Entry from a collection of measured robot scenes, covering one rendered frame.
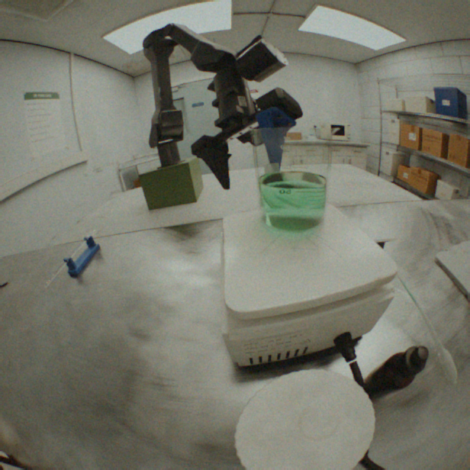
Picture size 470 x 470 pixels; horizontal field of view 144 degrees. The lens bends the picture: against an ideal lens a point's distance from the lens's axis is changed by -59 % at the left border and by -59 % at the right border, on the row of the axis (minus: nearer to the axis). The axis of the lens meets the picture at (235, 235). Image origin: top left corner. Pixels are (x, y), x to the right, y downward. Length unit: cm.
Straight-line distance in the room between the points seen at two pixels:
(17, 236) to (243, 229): 148
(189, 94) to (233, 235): 310
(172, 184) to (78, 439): 53
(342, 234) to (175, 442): 22
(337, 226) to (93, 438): 30
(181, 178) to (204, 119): 263
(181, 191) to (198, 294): 34
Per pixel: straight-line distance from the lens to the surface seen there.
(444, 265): 36
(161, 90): 53
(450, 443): 25
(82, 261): 43
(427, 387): 23
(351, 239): 15
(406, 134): 260
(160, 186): 52
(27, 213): 160
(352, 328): 16
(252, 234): 15
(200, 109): 313
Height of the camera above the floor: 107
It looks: 31 degrees down
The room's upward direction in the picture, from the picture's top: 8 degrees counter-clockwise
